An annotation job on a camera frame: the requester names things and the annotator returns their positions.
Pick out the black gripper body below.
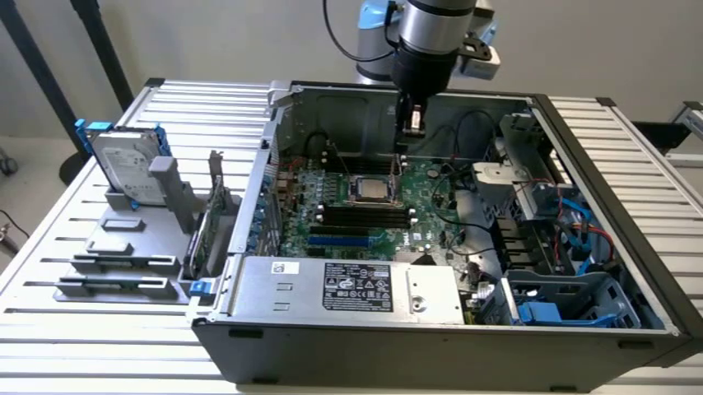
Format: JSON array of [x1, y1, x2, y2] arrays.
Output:
[[389, 36, 457, 100]]

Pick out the CPU socket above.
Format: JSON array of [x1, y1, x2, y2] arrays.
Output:
[[340, 173, 397, 205]]

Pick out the metal socket cover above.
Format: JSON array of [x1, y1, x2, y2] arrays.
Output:
[[386, 153, 406, 199]]

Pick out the black RAM slot bank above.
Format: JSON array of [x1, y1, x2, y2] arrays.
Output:
[[326, 152, 397, 174], [321, 202, 413, 230]]

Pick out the thin metal locking lever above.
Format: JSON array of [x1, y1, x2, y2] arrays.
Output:
[[326, 142, 353, 176]]

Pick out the metal disk bay cage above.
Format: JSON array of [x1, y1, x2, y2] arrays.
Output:
[[469, 111, 556, 264]]

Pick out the green motherboard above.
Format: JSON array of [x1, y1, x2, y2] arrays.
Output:
[[261, 156, 476, 265]]

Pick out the blue expansion slot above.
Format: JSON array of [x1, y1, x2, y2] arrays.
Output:
[[306, 235, 370, 247]]

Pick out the green graphics card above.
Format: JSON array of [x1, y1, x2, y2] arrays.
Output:
[[182, 150, 233, 281]]

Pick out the silver power supply unit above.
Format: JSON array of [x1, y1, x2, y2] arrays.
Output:
[[225, 255, 469, 327]]

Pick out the grey disk bay with blue latch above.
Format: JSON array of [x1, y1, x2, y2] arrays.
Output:
[[500, 267, 642, 329]]

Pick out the hard disk with blue rails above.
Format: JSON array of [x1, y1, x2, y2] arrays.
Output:
[[73, 118, 171, 210]]

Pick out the open black PC case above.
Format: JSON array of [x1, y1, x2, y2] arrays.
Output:
[[183, 80, 694, 393]]

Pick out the grey parts rack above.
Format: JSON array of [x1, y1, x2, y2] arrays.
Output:
[[50, 155, 243, 304]]

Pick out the black stand poles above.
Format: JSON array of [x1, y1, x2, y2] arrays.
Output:
[[0, 0, 134, 187]]

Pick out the black looped wire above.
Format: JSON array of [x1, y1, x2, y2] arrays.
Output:
[[430, 109, 498, 209]]

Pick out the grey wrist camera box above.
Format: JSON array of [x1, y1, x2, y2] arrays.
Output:
[[453, 35, 502, 81]]

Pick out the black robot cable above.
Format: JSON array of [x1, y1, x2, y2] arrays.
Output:
[[321, 0, 397, 63]]

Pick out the blue flat wire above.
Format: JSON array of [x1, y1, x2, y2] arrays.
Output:
[[554, 196, 597, 275]]

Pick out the red wire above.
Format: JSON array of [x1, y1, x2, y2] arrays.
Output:
[[578, 224, 614, 271]]

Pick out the black bracket block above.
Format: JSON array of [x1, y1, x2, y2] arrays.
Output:
[[629, 120, 692, 156]]

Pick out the aluminium frame rail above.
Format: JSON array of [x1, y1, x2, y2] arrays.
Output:
[[664, 100, 703, 168]]

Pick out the black thin cable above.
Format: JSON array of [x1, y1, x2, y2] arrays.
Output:
[[0, 208, 31, 258]]

